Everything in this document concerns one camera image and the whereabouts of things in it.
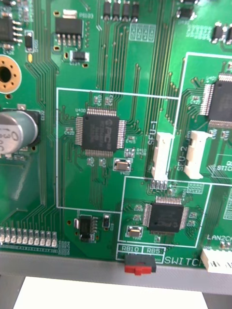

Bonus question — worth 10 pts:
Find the milky plastic box with lid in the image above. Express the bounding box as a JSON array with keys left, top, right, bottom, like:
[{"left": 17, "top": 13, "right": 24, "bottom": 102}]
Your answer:
[{"left": 13, "top": 276, "right": 211, "bottom": 309}]

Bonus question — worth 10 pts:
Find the green circuit board, grey frame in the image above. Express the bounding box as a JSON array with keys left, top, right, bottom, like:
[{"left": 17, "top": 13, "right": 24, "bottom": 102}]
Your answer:
[{"left": 0, "top": 0, "right": 232, "bottom": 309}]

